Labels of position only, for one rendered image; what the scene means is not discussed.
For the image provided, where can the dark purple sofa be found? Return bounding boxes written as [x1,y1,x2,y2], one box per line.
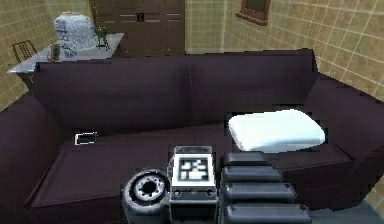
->
[0,48,384,224]

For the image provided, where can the brown framed picture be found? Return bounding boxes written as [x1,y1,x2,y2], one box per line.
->
[235,0,272,27]

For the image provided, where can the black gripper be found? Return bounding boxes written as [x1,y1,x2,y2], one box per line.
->
[121,169,172,224]

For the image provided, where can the black phone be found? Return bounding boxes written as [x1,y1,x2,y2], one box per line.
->
[74,131,99,146]

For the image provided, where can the small dark green object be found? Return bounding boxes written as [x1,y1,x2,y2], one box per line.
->
[49,43,62,62]

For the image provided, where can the white pillow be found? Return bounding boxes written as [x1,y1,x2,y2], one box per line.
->
[227,109,327,154]

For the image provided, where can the grey table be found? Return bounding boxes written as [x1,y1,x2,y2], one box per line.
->
[6,31,126,88]

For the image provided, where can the dark brown cupboard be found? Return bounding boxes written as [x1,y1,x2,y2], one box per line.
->
[88,0,186,58]

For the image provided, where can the green candleholder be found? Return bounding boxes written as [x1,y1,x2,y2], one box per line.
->
[94,27,111,52]

